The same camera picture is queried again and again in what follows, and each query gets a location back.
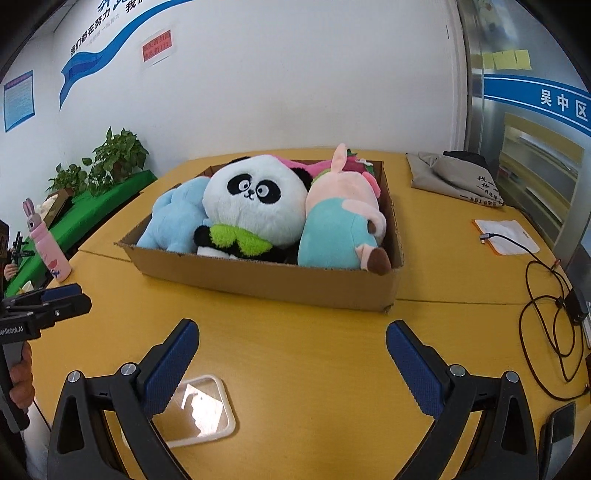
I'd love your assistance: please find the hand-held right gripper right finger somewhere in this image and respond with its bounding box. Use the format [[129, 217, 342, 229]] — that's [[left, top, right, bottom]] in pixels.
[[385, 320, 541, 480]]

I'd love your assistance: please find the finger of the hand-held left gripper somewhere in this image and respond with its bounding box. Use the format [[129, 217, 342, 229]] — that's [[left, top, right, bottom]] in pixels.
[[28, 295, 93, 329], [39, 284, 85, 306]]

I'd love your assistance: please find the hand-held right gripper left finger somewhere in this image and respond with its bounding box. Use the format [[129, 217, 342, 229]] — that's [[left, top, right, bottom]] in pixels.
[[46, 318, 200, 480]]

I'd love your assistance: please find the cardboard box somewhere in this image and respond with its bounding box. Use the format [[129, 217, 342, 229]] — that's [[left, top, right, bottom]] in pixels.
[[115, 157, 405, 315]]

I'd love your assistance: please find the pink plush bear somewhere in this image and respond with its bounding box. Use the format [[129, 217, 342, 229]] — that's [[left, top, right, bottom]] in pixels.
[[272, 154, 384, 200]]

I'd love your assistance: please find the person's left hand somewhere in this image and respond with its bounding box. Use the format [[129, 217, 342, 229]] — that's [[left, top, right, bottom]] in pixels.
[[9, 344, 36, 412]]

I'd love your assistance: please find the pink bunny water bottle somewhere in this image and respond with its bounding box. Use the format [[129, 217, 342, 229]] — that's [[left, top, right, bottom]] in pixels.
[[22, 198, 73, 283]]

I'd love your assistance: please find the clear phone case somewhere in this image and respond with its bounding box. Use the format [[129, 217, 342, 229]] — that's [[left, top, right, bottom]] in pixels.
[[151, 375, 236, 448]]

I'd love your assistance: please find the small black stand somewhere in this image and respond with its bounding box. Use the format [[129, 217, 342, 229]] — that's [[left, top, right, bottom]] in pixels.
[[9, 231, 36, 278]]

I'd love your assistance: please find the green cloth mat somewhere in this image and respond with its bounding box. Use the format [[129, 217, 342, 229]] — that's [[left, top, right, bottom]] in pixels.
[[4, 170, 158, 297]]

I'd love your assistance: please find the wooden tissue box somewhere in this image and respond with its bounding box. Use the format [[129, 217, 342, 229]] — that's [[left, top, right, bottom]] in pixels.
[[37, 191, 73, 227]]

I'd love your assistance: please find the small green potted plant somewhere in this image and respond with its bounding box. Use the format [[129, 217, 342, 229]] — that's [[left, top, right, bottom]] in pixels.
[[46, 163, 89, 198]]

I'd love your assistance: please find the light blue plush toy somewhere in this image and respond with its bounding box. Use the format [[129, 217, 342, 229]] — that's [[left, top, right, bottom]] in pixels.
[[136, 178, 214, 254]]

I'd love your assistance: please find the large green potted plant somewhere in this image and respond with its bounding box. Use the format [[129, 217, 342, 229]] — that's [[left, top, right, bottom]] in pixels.
[[87, 127, 151, 186]]

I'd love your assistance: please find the pink and teal pig plush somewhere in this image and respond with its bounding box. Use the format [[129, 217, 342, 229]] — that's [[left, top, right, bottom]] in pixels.
[[297, 143, 393, 277]]

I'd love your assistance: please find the white and orange pouch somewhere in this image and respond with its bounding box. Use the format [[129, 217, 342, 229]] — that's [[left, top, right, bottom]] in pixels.
[[473, 218, 540, 256]]

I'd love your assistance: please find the black smartphone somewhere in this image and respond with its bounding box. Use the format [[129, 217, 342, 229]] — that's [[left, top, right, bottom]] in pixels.
[[539, 401, 579, 480]]

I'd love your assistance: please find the black power adapter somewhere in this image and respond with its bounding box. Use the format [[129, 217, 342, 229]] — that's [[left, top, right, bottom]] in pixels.
[[566, 288, 591, 326]]

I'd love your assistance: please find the panda plush toy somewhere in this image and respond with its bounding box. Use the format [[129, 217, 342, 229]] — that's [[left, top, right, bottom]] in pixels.
[[194, 154, 315, 262]]

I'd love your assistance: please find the grey tote bag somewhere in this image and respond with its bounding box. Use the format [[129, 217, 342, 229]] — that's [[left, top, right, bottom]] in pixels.
[[406, 150, 509, 209]]

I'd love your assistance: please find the dark cloth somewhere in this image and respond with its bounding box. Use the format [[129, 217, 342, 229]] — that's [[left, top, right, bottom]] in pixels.
[[443, 150, 493, 169]]

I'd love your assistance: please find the yellow cabinet behind glass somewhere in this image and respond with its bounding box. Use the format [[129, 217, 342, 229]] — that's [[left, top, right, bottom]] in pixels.
[[500, 113, 585, 223]]

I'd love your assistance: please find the blue window banner strip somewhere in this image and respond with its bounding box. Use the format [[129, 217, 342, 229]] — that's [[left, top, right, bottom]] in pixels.
[[482, 76, 591, 136]]

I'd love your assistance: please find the black charging cable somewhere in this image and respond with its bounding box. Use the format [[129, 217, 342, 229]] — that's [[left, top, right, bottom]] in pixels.
[[479, 233, 591, 400]]

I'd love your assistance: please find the blue wall poster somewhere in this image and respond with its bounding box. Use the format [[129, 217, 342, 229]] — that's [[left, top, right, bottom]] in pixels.
[[2, 70, 36, 133]]

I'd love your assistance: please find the blue swoosh wall decal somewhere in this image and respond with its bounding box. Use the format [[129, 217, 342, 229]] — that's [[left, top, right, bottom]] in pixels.
[[59, 0, 195, 110]]

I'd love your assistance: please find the red wall notice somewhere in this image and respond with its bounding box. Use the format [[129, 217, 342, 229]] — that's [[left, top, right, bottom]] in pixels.
[[140, 30, 177, 66]]

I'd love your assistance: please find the grey metal door frame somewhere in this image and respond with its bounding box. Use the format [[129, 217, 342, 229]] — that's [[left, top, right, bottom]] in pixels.
[[456, 0, 486, 155]]

